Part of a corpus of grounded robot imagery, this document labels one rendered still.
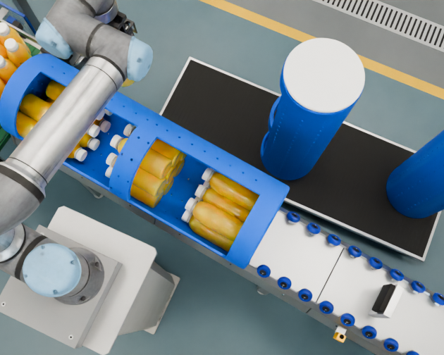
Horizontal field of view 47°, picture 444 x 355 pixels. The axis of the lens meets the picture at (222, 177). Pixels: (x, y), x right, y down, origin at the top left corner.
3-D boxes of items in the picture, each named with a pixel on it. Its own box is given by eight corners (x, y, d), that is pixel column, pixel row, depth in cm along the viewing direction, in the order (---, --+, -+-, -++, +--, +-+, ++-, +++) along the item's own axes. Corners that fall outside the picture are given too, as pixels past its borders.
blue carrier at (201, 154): (244, 268, 165) (244, 272, 137) (24, 140, 176) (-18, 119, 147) (287, 193, 168) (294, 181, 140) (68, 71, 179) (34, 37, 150)
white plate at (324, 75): (369, 45, 175) (368, 47, 176) (290, 31, 176) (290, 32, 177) (359, 118, 168) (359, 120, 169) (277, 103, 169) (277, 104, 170)
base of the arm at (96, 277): (91, 313, 134) (81, 313, 124) (38, 294, 135) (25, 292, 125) (113, 258, 137) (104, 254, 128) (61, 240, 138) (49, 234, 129)
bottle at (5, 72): (23, 96, 183) (4, 74, 167) (6, 90, 184) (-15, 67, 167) (31, 79, 185) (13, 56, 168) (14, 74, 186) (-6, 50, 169)
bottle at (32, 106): (26, 113, 163) (71, 139, 161) (15, 110, 157) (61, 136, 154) (36, 94, 163) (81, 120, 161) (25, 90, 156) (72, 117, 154)
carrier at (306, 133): (319, 132, 261) (265, 122, 262) (370, 46, 176) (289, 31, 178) (311, 185, 254) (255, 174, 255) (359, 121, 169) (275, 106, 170)
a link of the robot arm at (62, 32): (76, 55, 93) (106, 8, 95) (25, 31, 95) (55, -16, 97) (87, 73, 101) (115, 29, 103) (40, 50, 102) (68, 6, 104)
